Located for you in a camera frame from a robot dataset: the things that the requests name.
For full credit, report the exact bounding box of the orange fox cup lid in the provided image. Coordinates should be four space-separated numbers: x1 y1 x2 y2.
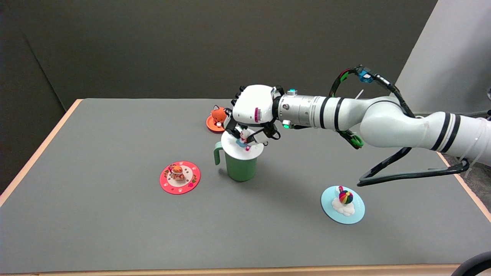
206 105 231 133

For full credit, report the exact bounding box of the white cup lid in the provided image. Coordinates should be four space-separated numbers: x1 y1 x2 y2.
221 128 264 160

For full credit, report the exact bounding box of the green mug with handle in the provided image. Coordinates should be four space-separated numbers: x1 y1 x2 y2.
214 141 258 182

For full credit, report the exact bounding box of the office chair base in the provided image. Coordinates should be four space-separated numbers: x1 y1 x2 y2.
470 87 491 117

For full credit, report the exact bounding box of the blue balloon cup lid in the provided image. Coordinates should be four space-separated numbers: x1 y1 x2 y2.
321 186 365 225

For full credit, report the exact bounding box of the red cat cup lid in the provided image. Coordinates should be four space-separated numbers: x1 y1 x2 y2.
160 161 201 195

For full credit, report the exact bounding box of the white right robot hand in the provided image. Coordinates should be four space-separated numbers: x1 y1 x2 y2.
224 85 284 144

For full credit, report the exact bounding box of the black looping robot cable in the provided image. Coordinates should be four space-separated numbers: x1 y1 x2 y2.
328 65 470 187

